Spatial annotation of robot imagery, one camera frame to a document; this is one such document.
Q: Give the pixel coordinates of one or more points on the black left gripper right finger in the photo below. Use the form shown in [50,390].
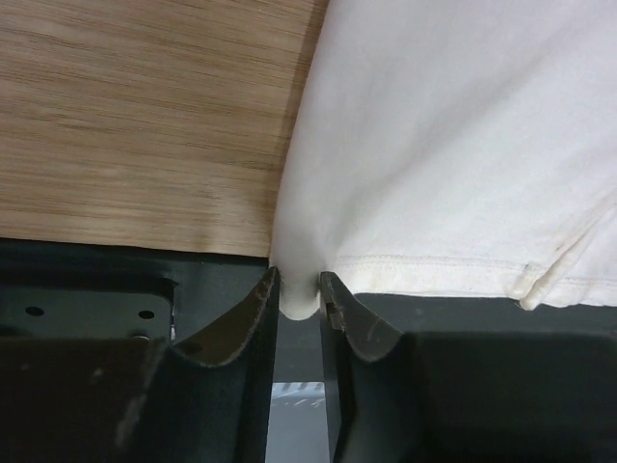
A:
[458,395]

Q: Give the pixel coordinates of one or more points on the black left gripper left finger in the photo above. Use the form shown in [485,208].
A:
[144,395]

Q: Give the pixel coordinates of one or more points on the white t-shirt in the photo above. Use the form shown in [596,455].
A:
[455,149]

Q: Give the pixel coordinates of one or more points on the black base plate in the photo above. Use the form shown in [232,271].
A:
[61,291]

